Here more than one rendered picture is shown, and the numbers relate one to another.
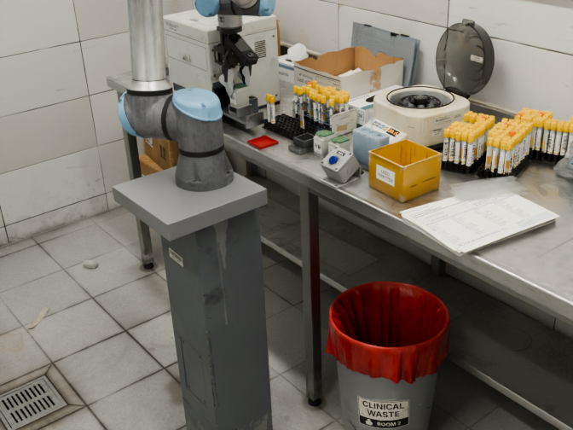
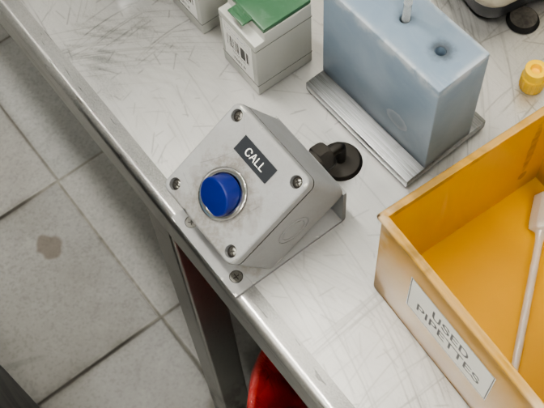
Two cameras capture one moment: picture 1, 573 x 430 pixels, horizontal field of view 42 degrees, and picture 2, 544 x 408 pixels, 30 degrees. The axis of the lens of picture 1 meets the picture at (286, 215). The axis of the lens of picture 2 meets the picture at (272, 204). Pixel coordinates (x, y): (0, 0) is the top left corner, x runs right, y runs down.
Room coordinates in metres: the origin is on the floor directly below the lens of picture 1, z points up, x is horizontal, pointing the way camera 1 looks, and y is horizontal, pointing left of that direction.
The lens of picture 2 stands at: (1.52, -0.18, 1.46)
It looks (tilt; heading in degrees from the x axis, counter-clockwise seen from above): 63 degrees down; 4
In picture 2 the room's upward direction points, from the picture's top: 5 degrees counter-clockwise
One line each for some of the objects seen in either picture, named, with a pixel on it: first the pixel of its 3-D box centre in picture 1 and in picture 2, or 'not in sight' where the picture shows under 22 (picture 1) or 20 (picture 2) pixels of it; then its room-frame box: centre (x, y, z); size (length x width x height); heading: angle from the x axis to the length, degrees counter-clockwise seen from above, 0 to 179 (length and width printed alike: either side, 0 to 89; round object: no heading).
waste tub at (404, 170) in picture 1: (404, 170); (538, 278); (1.74, -0.31, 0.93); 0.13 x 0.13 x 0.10; 34
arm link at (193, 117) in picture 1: (196, 118); not in sight; (1.76, 0.22, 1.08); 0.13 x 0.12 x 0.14; 67
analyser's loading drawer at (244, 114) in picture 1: (236, 110); not in sight; (2.26, 0.15, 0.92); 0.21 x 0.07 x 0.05; 37
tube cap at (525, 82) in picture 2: not in sight; (533, 77); (1.90, -0.33, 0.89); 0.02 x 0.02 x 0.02
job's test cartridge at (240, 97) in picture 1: (239, 95); not in sight; (2.24, 0.13, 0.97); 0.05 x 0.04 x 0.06; 127
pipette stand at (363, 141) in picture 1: (370, 149); (398, 66); (1.88, -0.24, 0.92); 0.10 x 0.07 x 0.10; 39
